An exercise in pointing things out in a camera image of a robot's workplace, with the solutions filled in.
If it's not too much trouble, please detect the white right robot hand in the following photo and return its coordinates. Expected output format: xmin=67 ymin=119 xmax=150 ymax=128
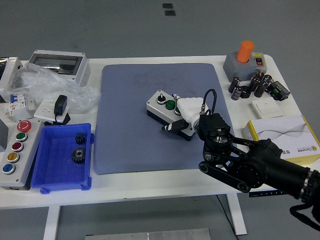
xmin=161 ymin=93 xmax=208 ymax=133

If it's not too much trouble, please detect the grey four-button control box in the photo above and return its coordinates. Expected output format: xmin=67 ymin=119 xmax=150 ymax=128
xmin=146 ymin=89 xmax=197 ymax=142

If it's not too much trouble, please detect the grey five-button control box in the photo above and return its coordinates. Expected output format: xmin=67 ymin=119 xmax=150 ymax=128
xmin=0 ymin=119 xmax=45 ymax=191

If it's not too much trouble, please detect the blue-grey table mat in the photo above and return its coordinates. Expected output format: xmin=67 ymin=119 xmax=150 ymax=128
xmin=92 ymin=62 xmax=237 ymax=176

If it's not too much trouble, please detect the orange cylinder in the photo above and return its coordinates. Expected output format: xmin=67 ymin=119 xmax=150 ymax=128
xmin=236 ymin=40 xmax=255 ymax=63

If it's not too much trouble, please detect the yellow white cardboard box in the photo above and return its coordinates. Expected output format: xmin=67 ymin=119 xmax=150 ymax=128
xmin=241 ymin=115 xmax=320 ymax=166

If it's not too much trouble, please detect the black module with green terminal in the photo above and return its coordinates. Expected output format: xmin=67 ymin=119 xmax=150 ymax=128
xmin=266 ymin=80 xmax=291 ymax=102

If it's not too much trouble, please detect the black table control panel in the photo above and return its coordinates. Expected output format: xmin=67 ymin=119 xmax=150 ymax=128
xmin=249 ymin=189 xmax=283 ymax=198

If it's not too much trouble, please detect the small black gear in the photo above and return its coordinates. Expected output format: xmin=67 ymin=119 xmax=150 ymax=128
xmin=74 ymin=133 xmax=88 ymax=145

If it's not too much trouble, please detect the white table leg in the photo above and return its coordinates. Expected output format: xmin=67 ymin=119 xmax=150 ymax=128
xmin=226 ymin=193 xmax=248 ymax=236
xmin=42 ymin=206 xmax=62 ymax=240

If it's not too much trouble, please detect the large black gear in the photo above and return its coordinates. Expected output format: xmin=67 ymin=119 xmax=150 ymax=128
xmin=70 ymin=147 xmax=88 ymax=165

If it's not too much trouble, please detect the black power adapter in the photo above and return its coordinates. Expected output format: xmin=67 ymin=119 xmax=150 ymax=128
xmin=53 ymin=94 xmax=69 ymax=118

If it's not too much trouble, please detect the silver metal plate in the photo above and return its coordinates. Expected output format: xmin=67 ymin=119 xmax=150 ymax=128
xmin=84 ymin=228 xmax=211 ymax=240

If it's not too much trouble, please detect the blue plastic bin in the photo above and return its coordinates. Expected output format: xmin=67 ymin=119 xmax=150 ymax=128
xmin=30 ymin=122 xmax=95 ymax=195

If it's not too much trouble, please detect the clear plastic bag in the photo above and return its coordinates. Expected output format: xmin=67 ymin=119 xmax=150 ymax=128
xmin=4 ymin=61 xmax=102 ymax=111

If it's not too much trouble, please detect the white circuit breaker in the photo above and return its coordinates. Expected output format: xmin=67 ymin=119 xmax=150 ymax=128
xmin=9 ymin=92 xmax=29 ymax=111

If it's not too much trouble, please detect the white labelled electrical component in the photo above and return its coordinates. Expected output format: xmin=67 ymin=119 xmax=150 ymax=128
xmin=2 ymin=102 xmax=19 ymax=119

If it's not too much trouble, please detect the grey metal box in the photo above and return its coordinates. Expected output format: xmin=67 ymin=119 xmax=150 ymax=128
xmin=0 ymin=119 xmax=11 ymax=151

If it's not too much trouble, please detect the black ring core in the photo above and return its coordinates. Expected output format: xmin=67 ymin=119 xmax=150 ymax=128
xmin=240 ymin=85 xmax=252 ymax=99

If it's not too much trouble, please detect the grey switch box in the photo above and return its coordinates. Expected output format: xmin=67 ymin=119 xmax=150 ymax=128
xmin=223 ymin=51 xmax=268 ymax=82

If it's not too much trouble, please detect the white wall switch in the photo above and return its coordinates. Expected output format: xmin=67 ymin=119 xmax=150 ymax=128
xmin=251 ymin=98 xmax=284 ymax=119

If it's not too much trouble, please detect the grey enclosure with clear lid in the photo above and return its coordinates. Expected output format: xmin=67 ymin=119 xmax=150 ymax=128
xmin=28 ymin=49 xmax=91 ymax=88

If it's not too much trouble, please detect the black adapter cord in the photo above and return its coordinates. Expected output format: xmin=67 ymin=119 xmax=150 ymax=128
xmin=44 ymin=113 xmax=72 ymax=126

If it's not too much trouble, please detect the white wall socket plate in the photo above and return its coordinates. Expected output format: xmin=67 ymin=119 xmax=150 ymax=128
xmin=33 ymin=99 xmax=70 ymax=120

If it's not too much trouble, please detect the white plastic enclosure box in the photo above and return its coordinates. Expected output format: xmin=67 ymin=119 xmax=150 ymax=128
xmin=0 ymin=56 xmax=24 ymax=103

